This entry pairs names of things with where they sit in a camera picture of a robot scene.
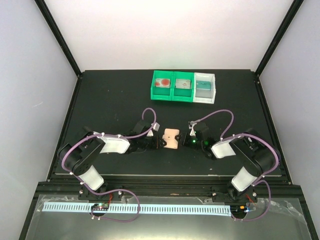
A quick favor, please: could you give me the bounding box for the middle green bin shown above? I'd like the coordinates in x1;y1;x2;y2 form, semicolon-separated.
172;71;195;103

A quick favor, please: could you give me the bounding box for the white slotted cable duct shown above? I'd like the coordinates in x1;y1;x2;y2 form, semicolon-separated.
42;202;231;217

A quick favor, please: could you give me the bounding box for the right black frame post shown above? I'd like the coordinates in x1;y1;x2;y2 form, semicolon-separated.
255;0;304;77

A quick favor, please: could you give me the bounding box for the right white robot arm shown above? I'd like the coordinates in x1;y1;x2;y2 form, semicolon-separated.
174;123;281;202

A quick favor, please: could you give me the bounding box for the circuit board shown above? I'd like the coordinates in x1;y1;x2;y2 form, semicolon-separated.
230;205;256;214
91;203;109;211

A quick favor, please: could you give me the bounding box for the white bin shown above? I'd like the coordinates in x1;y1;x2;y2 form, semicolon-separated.
193;72;216;104

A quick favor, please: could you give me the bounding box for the grey patterned card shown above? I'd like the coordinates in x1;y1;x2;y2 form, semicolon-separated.
175;78;192;90

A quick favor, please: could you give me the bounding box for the black aluminium rail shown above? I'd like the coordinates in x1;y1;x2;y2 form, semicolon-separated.
37;174;301;198

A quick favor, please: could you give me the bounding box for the left black frame post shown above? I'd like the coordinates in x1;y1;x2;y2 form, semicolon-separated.
34;0;82;77

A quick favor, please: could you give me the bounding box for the purple cable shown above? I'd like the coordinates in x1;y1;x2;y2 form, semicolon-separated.
191;109;280;222
61;107;158;201

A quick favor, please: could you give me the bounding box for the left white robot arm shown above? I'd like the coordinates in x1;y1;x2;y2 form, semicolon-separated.
57;120;167;200

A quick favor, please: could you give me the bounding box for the red dotted card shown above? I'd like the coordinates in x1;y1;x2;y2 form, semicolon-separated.
154;78;171;88

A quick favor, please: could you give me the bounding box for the left green bin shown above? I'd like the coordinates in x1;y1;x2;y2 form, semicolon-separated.
150;70;174;101

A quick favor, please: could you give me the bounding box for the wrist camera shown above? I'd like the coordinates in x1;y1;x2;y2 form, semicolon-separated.
146;122;160;137
188;121;198;136

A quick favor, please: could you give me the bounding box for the right circuit board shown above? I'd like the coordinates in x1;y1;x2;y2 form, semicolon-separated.
230;205;256;214

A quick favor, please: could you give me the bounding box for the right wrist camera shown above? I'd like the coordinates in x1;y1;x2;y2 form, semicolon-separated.
188;121;198;136

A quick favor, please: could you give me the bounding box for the beige card holder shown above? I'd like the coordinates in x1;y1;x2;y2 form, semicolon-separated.
163;128;180;150

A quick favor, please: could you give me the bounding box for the teal card in bin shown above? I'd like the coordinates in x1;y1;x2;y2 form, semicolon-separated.
196;80;212;91

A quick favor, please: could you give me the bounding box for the left circuit board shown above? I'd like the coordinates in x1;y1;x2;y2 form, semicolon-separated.
91;203;109;211

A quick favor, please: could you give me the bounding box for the black frame post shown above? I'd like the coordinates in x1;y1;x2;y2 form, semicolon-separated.
34;0;82;77
255;0;304;77

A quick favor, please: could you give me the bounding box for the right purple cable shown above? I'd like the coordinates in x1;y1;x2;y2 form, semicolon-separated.
191;109;280;222

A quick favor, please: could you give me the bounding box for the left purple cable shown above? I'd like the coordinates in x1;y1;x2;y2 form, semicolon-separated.
61;107;158;201

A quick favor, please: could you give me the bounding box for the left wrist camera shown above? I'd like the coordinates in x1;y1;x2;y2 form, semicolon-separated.
146;122;160;137

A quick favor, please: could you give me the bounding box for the green bin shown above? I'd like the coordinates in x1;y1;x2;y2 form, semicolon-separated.
172;71;195;103
150;70;174;101

